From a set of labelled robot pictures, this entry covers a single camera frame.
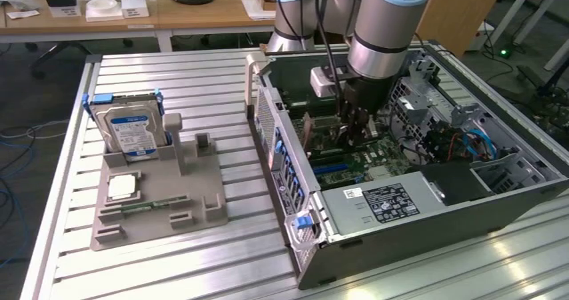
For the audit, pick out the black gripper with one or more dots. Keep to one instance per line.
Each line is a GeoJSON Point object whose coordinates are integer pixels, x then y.
{"type": "Point", "coordinates": [367, 93]}

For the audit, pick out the graphics card with metal bracket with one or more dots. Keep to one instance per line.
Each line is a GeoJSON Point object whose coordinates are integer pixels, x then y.
{"type": "Point", "coordinates": [330, 125]}

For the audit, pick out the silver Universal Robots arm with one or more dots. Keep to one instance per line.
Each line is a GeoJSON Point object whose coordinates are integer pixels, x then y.
{"type": "Point", "coordinates": [383, 30]}

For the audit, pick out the metal disk bay cage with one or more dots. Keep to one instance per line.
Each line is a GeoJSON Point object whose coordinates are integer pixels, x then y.
{"type": "Point", "coordinates": [414, 110]}

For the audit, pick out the installed RAM stick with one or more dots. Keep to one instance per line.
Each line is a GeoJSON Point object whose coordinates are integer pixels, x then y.
{"type": "Point", "coordinates": [330, 152]}

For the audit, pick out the green motherboard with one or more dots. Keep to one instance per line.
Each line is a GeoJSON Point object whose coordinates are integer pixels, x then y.
{"type": "Point", "coordinates": [378, 160]}

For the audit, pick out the blue expansion slot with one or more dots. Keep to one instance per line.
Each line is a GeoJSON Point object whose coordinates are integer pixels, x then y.
{"type": "Point", "coordinates": [330, 169]}

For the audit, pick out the wooden cabinet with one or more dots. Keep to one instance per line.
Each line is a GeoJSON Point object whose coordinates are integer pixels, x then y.
{"type": "Point", "coordinates": [463, 13]}

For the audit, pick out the grey power supply unit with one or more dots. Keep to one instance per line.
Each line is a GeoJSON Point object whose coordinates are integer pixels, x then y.
{"type": "Point", "coordinates": [383, 203]}

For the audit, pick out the stack of white papers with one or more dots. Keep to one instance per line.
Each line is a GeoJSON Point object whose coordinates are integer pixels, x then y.
{"type": "Point", "coordinates": [258, 8]}

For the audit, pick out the open grey PC case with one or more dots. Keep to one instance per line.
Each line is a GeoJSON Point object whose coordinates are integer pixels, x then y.
{"type": "Point", "coordinates": [400, 220]}

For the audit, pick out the blue case latch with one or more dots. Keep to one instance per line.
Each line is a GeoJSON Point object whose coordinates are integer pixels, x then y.
{"type": "Point", "coordinates": [303, 221]}

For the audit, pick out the wooden desk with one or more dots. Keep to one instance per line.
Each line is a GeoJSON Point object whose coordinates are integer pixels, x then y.
{"type": "Point", "coordinates": [200, 16]}

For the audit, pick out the hard disk in blue caddy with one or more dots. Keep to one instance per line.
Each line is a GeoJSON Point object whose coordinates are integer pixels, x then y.
{"type": "Point", "coordinates": [128, 130]}

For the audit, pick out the plain white box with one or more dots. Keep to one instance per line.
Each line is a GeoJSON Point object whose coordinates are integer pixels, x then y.
{"type": "Point", "coordinates": [134, 9]}

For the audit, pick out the green RAM stick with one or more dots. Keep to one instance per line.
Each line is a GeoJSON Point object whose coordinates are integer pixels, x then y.
{"type": "Point", "coordinates": [142, 207]}

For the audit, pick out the silver CPU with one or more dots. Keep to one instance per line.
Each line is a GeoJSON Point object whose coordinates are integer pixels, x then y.
{"type": "Point", "coordinates": [122, 187]}

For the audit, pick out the grey plastic parts rack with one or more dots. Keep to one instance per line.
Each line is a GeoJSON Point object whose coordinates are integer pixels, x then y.
{"type": "Point", "coordinates": [155, 226]}

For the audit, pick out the white box with black lid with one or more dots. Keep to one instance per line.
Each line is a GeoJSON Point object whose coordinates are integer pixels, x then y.
{"type": "Point", "coordinates": [63, 7]}

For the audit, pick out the white paper label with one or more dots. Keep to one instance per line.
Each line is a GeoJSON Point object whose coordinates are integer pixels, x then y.
{"type": "Point", "coordinates": [22, 14]}

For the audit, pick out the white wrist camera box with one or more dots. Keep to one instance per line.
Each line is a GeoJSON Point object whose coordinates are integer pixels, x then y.
{"type": "Point", "coordinates": [324, 81]}

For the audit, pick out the white table frame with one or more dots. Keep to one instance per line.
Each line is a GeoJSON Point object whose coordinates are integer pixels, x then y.
{"type": "Point", "coordinates": [524, 10]}

